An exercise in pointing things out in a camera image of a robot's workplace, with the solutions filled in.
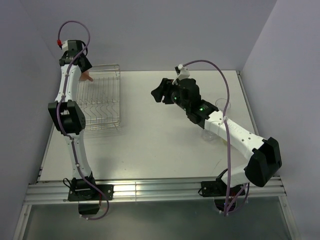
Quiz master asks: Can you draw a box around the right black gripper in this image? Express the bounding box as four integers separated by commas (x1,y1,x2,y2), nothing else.
151,77,190,111

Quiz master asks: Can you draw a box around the orange ceramic mug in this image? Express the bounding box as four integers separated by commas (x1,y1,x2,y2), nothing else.
79,71,94,82

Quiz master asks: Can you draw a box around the clear plastic cup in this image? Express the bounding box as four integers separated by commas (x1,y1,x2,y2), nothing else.
214,98,231,112
201,129,220,142

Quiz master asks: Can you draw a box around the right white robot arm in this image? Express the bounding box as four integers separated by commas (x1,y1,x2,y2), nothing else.
151,78,282,195

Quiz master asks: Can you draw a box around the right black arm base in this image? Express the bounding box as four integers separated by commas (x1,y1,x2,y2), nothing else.
197,180,249,212

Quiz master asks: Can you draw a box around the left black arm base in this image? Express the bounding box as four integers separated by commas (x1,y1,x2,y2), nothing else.
62,177,114,217

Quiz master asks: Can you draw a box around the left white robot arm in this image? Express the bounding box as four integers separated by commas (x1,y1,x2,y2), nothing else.
48,40,98,200

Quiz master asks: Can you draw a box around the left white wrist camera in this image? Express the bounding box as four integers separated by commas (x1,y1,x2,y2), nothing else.
57,39,69,52

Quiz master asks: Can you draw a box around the wire dish rack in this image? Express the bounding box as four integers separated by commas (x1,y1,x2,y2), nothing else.
76,64,121,132

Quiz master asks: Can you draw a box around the aluminium mounting rail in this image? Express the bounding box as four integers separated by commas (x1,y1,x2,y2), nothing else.
22,176,287,205

